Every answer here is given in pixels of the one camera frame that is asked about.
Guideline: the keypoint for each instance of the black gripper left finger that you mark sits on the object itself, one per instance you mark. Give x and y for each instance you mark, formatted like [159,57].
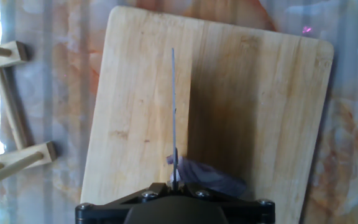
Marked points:
[104,213]

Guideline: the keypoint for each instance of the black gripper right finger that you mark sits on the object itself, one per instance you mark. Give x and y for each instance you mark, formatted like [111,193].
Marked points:
[247,213]

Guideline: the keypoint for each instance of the steel cleaver knife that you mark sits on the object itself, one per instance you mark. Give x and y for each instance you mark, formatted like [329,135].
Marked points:
[173,109]

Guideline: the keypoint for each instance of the red onion chunk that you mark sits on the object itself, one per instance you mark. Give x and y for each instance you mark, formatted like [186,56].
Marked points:
[210,177]

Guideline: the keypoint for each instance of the wooden cutting board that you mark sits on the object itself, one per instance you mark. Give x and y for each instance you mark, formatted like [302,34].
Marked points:
[135,93]

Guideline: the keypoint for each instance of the orange marbled table mat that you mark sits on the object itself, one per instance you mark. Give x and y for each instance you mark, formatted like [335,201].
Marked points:
[353,124]

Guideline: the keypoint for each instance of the wooden peg rack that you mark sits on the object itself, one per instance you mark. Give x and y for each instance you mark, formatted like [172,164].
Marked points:
[11,105]

